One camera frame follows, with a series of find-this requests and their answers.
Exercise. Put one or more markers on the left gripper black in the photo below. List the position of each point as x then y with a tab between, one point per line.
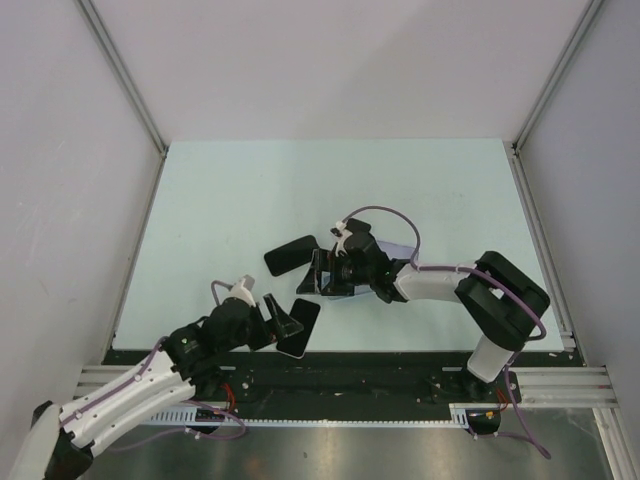
282	324

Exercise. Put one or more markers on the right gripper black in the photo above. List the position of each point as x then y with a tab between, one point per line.
311	283

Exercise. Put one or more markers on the light blue phone case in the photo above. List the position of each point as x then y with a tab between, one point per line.
338	288

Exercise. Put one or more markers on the white-edged black phone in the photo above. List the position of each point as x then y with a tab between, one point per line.
306	314

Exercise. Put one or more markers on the black phone case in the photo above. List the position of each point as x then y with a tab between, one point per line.
291	255

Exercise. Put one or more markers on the green-edged black phone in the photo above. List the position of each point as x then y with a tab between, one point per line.
357	226

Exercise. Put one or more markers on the purple phone case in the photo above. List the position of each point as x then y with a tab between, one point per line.
396	251

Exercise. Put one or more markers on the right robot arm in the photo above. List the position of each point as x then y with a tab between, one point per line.
505	304

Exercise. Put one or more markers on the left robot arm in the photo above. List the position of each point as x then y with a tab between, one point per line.
65	439

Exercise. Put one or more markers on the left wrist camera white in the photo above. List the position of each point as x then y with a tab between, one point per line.
242	290

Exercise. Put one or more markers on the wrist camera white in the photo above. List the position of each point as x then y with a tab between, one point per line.
341	234
242	290

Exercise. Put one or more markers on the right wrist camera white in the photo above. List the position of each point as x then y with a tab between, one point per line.
341	234

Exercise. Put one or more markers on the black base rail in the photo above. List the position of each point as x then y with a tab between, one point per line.
354	387

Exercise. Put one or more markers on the left aluminium frame post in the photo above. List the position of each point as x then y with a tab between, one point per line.
116	62

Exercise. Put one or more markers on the aluminium frame post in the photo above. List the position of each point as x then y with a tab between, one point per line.
560	68
116	62

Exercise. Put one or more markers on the right aluminium frame post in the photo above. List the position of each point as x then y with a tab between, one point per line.
560	68

